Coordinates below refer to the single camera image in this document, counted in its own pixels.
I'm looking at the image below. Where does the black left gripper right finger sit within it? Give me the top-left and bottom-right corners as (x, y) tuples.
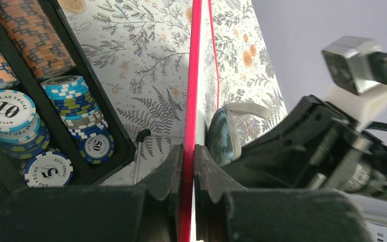
(193, 145), (372, 242)

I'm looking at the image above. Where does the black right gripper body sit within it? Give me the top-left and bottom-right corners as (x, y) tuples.
(222, 95), (384, 192)

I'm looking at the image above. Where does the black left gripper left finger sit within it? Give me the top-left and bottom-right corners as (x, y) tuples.
(0, 145), (184, 241)

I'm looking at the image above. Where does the pink framed whiteboard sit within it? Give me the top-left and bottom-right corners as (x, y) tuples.
(178, 1), (219, 241)

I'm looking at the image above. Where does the blue fifty poker chip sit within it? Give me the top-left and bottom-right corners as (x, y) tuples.
(78, 131), (115, 164)

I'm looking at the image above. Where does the blue five poker chip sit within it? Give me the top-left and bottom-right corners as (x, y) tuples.
(24, 151), (74, 187)

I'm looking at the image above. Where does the blue white chip stack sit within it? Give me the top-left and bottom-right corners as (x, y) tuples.
(40, 75), (108, 140)

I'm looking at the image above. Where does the floral patterned table mat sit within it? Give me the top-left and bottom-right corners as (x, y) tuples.
(59, 1), (287, 186)

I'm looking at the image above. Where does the blue ten chip stack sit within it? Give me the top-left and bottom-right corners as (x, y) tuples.
(0, 90), (50, 159)

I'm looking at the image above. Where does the orange poker chip stack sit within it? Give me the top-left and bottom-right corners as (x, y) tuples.
(0, 0), (76, 80)

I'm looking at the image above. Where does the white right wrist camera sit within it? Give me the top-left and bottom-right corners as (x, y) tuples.
(321, 36), (387, 131)

